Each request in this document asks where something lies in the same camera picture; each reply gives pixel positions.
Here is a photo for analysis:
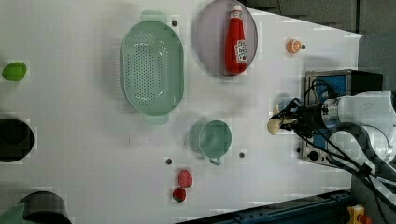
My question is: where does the green mug with handle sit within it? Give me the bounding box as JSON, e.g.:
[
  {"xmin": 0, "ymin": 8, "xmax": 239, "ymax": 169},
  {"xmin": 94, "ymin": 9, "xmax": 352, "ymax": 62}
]
[{"xmin": 190, "ymin": 119, "xmax": 233, "ymax": 166}]

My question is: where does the green toy pepper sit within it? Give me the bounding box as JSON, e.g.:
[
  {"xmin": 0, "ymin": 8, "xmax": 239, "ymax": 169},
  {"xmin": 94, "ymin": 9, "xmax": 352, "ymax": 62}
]
[{"xmin": 2, "ymin": 62, "xmax": 27, "ymax": 81}]

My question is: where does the black and silver toaster oven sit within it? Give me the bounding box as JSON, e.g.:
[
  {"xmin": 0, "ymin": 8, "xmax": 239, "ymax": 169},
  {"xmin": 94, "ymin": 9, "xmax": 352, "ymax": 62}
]
[{"xmin": 301, "ymin": 69, "xmax": 383, "ymax": 166}]

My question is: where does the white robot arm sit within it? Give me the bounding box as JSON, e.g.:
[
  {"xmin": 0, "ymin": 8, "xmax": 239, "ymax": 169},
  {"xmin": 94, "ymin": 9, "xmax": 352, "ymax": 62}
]
[{"xmin": 267, "ymin": 91, "xmax": 395, "ymax": 209}]

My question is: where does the blue metal frame rail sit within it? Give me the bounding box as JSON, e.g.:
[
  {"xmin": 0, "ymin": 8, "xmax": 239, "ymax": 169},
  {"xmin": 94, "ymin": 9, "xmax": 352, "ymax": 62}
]
[{"xmin": 178, "ymin": 190, "xmax": 356, "ymax": 224}]

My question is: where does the peeled yellow toy banana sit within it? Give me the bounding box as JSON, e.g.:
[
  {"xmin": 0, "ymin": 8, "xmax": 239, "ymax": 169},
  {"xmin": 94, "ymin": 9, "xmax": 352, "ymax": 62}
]
[{"xmin": 267, "ymin": 105, "xmax": 285, "ymax": 135}]

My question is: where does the green oval colander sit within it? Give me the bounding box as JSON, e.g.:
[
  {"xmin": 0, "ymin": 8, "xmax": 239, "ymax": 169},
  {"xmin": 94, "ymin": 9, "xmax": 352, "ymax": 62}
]
[{"xmin": 120, "ymin": 10, "xmax": 184, "ymax": 125}]

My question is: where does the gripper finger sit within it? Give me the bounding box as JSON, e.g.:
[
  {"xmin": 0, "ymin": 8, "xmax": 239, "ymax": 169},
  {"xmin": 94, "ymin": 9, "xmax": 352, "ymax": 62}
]
[
  {"xmin": 280, "ymin": 120, "xmax": 298, "ymax": 131},
  {"xmin": 271, "ymin": 98, "xmax": 301, "ymax": 119}
]

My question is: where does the grey round plate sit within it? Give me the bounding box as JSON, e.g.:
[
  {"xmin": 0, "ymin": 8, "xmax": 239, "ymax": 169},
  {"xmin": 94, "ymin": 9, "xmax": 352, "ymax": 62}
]
[{"xmin": 194, "ymin": 0, "xmax": 258, "ymax": 76}]

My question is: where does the dark grey pot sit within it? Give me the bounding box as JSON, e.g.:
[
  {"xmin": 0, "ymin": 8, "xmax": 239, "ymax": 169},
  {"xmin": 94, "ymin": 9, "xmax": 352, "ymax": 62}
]
[{"xmin": 20, "ymin": 191, "xmax": 72, "ymax": 224}]

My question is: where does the red strawberry toy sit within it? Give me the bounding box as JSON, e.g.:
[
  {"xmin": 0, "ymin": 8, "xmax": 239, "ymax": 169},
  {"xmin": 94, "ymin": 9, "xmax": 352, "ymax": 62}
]
[{"xmin": 173, "ymin": 188, "xmax": 187, "ymax": 203}]

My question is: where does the light blue cup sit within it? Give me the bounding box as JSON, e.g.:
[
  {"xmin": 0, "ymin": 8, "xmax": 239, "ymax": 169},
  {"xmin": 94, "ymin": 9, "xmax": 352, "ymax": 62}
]
[{"xmin": 278, "ymin": 98, "xmax": 303, "ymax": 118}]

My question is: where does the orange slice toy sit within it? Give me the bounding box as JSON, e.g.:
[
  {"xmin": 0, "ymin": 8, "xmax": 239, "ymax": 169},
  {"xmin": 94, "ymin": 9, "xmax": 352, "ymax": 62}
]
[{"xmin": 287, "ymin": 39, "xmax": 302, "ymax": 53}]

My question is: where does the light green cloth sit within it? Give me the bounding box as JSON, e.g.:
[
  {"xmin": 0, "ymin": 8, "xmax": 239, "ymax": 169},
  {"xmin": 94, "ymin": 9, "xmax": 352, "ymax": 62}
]
[{"xmin": 0, "ymin": 203, "xmax": 26, "ymax": 224}]

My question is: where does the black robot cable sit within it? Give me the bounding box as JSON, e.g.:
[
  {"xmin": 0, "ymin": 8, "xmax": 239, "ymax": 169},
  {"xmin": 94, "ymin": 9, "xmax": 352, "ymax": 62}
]
[{"xmin": 293, "ymin": 78, "xmax": 396, "ymax": 224}]

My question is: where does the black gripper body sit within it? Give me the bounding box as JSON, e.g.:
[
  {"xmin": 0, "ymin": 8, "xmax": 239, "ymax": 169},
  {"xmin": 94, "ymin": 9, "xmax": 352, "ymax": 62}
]
[{"xmin": 293, "ymin": 105, "xmax": 325, "ymax": 137}]

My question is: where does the pink strawberry toy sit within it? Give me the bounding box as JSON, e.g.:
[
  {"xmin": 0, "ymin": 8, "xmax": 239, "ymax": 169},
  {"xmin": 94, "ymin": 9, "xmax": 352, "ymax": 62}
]
[{"xmin": 177, "ymin": 170, "xmax": 193, "ymax": 188}]

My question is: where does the red ketchup bottle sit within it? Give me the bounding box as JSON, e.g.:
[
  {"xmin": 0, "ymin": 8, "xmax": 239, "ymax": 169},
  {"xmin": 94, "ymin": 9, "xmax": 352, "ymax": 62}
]
[{"xmin": 224, "ymin": 5, "xmax": 248, "ymax": 75}]

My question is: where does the black round bowl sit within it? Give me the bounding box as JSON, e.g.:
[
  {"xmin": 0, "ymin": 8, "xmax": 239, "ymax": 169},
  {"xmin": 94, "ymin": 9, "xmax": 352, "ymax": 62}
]
[{"xmin": 0, "ymin": 119, "xmax": 35, "ymax": 162}]

